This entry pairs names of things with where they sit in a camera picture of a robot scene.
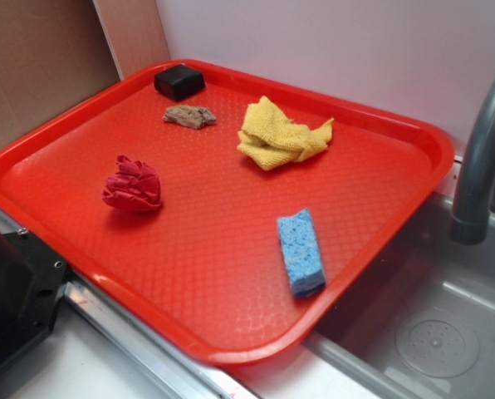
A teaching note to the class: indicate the crumpled red paper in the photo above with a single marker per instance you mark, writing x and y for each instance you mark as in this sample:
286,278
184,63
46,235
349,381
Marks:
135,187

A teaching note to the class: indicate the red plastic tray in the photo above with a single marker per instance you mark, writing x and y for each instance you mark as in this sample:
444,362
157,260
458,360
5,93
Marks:
206,269

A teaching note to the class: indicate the yellow cloth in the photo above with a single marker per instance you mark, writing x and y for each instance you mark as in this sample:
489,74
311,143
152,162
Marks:
271,139

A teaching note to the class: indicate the blue sponge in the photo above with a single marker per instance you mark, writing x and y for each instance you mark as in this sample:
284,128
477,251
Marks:
301,254

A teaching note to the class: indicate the black block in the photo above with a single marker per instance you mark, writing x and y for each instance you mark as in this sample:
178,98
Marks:
179,82

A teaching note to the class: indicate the grey faucet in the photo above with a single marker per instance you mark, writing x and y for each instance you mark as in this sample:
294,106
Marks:
474,198

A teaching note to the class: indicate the grey sink basin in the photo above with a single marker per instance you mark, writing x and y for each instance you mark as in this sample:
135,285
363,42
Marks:
420,273

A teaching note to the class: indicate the sink drain strainer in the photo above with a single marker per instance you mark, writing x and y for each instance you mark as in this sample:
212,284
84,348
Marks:
435,347

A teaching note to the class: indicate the brown cardboard panel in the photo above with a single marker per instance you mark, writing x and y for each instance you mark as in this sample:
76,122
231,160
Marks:
56,54

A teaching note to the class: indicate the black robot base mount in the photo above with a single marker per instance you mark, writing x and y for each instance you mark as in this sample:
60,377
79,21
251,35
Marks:
32,282

